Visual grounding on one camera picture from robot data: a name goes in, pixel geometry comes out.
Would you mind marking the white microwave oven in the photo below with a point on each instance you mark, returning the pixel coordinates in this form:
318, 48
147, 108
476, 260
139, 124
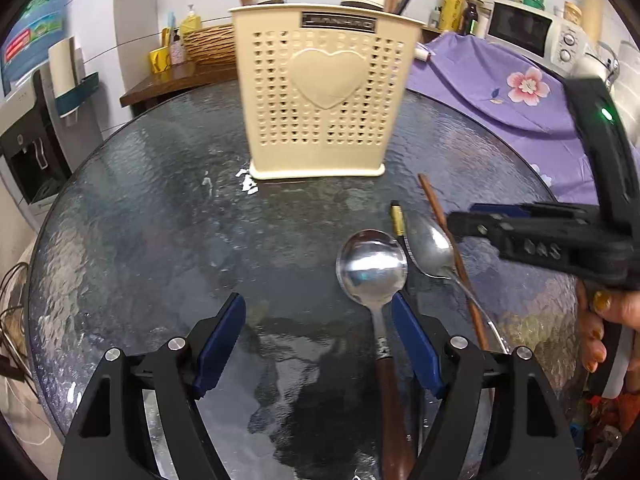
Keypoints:
544, 38

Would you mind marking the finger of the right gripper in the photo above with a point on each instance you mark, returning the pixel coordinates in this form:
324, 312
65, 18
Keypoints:
482, 224

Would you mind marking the tall beige rolled mat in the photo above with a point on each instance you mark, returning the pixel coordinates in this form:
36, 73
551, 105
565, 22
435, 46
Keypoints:
592, 16

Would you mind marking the blue water jug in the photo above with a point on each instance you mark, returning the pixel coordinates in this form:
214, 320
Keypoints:
41, 25

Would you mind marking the wooden stool with cables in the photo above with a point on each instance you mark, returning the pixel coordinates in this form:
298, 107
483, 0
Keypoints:
14, 359

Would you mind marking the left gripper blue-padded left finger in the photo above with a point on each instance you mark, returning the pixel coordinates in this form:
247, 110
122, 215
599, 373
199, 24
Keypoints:
213, 340

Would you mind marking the paper cup stack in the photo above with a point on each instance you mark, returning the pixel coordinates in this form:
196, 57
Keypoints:
62, 66

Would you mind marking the purple floral cloth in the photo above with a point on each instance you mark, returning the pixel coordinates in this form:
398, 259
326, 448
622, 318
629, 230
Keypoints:
515, 99

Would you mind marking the woven basin sink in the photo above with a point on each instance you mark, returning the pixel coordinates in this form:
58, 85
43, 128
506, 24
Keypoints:
211, 45

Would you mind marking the yellow mug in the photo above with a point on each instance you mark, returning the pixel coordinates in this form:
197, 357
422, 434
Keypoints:
160, 60

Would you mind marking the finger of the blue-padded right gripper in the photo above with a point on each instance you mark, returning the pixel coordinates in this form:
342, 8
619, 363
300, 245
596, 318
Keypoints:
501, 210

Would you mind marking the yellow soap bottle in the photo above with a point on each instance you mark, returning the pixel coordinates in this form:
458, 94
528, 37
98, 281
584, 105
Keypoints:
191, 23

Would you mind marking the brown white rice cooker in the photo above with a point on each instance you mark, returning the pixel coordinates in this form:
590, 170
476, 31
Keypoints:
374, 5

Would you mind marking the round steel spoon wooden handle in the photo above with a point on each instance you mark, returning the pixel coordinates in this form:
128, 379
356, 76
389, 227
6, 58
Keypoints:
371, 267

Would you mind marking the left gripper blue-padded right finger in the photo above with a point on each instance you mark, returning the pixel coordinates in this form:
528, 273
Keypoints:
422, 354

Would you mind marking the wooden sink counter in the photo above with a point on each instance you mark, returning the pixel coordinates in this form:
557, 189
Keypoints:
161, 87

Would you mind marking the white electric kettle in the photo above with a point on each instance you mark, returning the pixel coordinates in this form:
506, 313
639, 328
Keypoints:
601, 63

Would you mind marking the yellow foil roll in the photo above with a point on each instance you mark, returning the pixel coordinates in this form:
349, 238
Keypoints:
450, 15

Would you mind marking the beige perforated utensil holder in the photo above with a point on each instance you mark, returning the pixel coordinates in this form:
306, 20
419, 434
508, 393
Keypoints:
321, 87

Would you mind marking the person's right hand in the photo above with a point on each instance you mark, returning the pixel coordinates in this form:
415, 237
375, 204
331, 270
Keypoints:
615, 307

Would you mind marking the water dispenser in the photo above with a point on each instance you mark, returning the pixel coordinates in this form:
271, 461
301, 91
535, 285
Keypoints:
40, 149

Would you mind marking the round glass table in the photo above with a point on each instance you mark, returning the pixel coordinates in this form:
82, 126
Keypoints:
163, 222

